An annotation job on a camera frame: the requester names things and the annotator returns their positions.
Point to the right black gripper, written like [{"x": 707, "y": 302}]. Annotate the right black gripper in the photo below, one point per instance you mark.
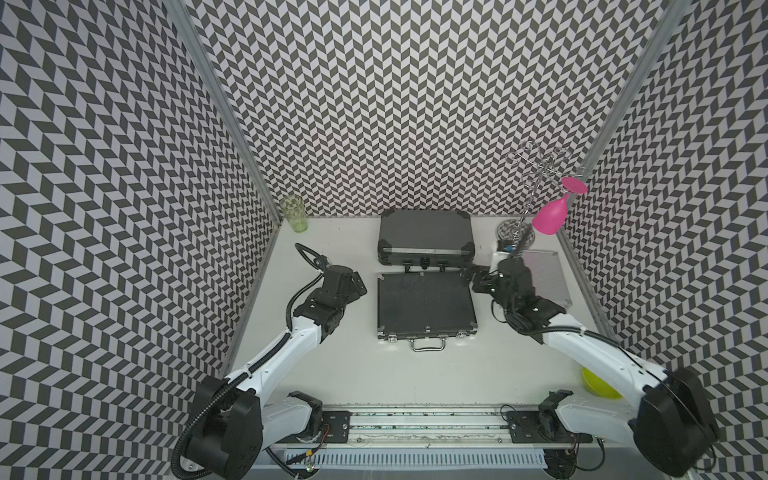
[{"x": 479, "y": 280}]

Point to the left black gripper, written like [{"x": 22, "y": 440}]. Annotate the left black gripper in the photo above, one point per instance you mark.
[{"x": 353, "y": 292}]

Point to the silver aluminium poker case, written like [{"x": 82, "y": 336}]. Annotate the silver aluminium poker case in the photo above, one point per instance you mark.
[{"x": 548, "y": 276}]

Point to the black poker case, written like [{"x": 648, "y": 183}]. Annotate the black poker case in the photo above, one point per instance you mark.
[
  {"x": 424, "y": 309},
  {"x": 425, "y": 238}
]

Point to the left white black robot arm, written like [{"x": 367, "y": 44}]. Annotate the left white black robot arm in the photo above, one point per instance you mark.
[{"x": 232, "y": 421}]

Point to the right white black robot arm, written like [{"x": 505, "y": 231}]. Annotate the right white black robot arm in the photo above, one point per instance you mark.
[{"x": 665, "y": 414}]

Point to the pink plastic wine glass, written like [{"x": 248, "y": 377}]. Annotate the pink plastic wine glass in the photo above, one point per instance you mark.
[{"x": 552, "y": 216}]

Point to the yellow-green plastic ball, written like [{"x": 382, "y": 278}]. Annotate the yellow-green plastic ball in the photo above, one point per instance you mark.
[{"x": 597, "y": 386}]

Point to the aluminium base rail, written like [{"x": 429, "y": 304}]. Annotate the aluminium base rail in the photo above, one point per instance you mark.
[{"x": 420, "y": 426}]

